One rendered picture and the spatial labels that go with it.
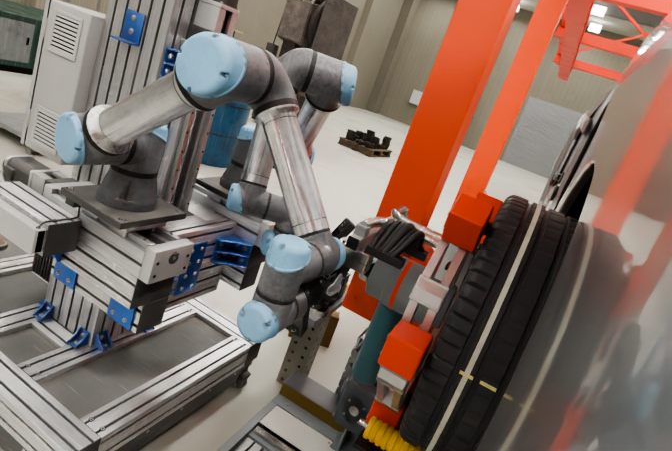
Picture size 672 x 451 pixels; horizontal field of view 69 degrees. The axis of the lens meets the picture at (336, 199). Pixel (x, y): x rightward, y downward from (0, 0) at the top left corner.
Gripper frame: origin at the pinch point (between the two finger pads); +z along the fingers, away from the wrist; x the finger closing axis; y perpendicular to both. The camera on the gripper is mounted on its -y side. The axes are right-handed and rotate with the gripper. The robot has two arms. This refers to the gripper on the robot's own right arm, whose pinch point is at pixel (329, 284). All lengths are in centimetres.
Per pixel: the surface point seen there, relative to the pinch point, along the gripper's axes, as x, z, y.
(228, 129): 250, 307, -42
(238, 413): 28, 40, -83
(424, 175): -1, 56, 26
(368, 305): 0, 55, -25
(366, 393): -14, 35, -44
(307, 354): 19, 69, -64
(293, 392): 14, 53, -71
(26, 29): 558, 301, -28
